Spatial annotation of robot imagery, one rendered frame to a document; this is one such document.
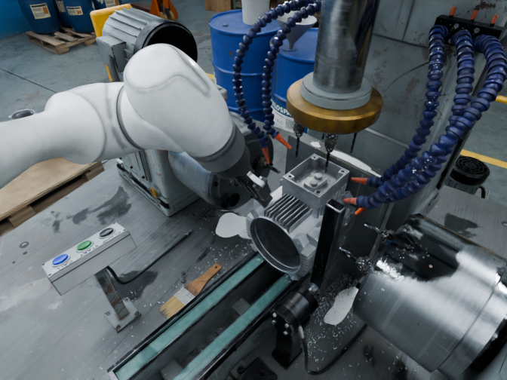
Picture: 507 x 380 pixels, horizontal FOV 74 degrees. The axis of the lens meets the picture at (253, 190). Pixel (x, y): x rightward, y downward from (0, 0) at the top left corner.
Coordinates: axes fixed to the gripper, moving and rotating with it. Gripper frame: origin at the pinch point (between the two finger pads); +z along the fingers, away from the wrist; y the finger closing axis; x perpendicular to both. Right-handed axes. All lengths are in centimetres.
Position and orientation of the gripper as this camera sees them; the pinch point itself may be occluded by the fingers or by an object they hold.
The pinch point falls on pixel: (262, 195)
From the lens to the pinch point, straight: 75.3
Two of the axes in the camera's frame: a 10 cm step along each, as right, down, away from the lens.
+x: -6.1, 7.9, -1.2
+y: -7.1, -4.7, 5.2
